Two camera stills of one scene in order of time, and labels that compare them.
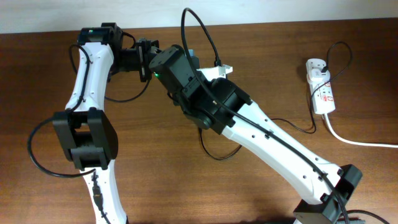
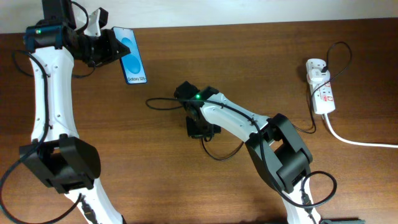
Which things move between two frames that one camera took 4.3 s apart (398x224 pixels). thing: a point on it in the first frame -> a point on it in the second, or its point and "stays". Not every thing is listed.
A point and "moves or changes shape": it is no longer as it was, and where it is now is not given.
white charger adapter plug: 316,76 stays
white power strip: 323,95 stays
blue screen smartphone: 194,60 moves or changes shape
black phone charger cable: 311,103 -> 312,115
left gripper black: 146,53 -> 112,45
